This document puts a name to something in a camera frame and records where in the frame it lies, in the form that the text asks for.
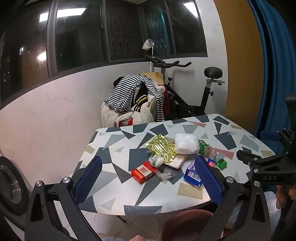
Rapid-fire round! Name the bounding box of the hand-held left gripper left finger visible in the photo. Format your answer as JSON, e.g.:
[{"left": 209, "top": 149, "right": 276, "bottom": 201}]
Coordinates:
[{"left": 24, "top": 156, "right": 103, "bottom": 241}]

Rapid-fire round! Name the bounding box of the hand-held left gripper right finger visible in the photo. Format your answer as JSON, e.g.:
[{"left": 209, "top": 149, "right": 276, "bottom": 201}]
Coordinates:
[{"left": 194, "top": 156, "right": 284, "bottom": 241}]

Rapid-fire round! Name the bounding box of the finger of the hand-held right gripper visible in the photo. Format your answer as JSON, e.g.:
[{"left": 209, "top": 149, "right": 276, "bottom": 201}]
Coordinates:
[
  {"left": 236, "top": 149, "right": 289, "bottom": 173},
  {"left": 260, "top": 129, "right": 292, "bottom": 145}
]

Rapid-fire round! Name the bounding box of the green and gold packet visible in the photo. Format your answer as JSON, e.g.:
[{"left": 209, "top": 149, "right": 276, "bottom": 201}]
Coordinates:
[{"left": 198, "top": 140, "right": 210, "bottom": 156}]

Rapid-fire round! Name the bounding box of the clear plastic wrapper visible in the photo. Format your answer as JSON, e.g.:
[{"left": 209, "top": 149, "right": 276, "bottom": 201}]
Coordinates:
[{"left": 158, "top": 169, "right": 176, "bottom": 182}]

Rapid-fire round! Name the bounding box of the person's right hand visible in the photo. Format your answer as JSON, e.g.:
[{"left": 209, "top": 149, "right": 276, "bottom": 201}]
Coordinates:
[{"left": 276, "top": 184, "right": 292, "bottom": 209}]

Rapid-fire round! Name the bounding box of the small red and blue packet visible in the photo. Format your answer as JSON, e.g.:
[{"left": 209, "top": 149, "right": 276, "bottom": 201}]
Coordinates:
[{"left": 203, "top": 156, "right": 216, "bottom": 167}]

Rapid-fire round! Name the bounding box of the blue carton box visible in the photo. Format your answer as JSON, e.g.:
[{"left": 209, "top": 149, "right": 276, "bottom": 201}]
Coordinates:
[{"left": 183, "top": 160, "right": 204, "bottom": 187}]

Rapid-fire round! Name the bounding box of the small green crumpled wrapper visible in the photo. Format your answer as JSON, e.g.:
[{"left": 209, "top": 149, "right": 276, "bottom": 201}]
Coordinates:
[{"left": 216, "top": 158, "right": 228, "bottom": 171}]

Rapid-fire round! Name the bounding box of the person's fuzzy light clothing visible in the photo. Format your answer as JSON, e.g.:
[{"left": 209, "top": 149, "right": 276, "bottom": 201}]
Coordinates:
[{"left": 264, "top": 191, "right": 281, "bottom": 216}]

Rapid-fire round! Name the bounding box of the pale pink crumpled wrapper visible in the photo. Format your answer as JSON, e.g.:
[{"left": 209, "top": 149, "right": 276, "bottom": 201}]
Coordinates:
[{"left": 205, "top": 146, "right": 219, "bottom": 159}]

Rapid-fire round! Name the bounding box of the white plastic bag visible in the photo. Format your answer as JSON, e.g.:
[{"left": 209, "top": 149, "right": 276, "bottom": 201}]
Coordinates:
[{"left": 173, "top": 133, "right": 200, "bottom": 154}]

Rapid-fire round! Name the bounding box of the red cardboard box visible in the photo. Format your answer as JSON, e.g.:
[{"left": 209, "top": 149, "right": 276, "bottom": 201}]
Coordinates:
[{"left": 131, "top": 161, "right": 159, "bottom": 184}]

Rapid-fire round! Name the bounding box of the white and green crumpled wrapper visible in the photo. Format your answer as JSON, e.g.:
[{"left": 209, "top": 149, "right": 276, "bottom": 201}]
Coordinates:
[{"left": 150, "top": 154, "right": 165, "bottom": 168}]

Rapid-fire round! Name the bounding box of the shiny gold foil wrapper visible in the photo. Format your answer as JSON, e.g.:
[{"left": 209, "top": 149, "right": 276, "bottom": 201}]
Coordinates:
[{"left": 144, "top": 134, "right": 178, "bottom": 163}]

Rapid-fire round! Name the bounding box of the black exercise bike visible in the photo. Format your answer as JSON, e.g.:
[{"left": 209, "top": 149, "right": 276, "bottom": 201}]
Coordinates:
[{"left": 144, "top": 54, "right": 226, "bottom": 121}]

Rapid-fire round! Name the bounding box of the washing machine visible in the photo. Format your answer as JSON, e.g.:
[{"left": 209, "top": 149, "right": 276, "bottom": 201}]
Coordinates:
[{"left": 0, "top": 151, "right": 30, "bottom": 232}]

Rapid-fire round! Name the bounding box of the blue curtain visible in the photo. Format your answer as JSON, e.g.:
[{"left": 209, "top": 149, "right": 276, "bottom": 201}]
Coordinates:
[{"left": 248, "top": 0, "right": 296, "bottom": 139}]

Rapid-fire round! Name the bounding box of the red cloth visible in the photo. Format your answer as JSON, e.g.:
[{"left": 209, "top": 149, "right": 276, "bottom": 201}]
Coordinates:
[{"left": 164, "top": 85, "right": 172, "bottom": 116}]

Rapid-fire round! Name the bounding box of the black and white striped shirt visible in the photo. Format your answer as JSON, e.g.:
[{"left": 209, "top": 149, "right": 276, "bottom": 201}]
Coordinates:
[{"left": 104, "top": 74, "right": 166, "bottom": 122}]

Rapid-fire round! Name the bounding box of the black and yellow striped garment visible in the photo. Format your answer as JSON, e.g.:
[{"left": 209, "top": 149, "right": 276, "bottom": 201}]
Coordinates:
[{"left": 132, "top": 88, "right": 151, "bottom": 112}]

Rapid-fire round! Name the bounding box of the tan board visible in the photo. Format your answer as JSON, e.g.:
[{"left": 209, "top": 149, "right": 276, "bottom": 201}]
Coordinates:
[{"left": 144, "top": 72, "right": 165, "bottom": 86}]

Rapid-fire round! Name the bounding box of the dark framed window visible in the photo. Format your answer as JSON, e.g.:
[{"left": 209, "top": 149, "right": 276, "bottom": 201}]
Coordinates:
[{"left": 0, "top": 0, "right": 208, "bottom": 105}]

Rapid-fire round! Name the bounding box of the white bag on pole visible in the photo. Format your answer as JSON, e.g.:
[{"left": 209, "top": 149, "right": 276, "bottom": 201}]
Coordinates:
[{"left": 142, "top": 39, "right": 155, "bottom": 51}]

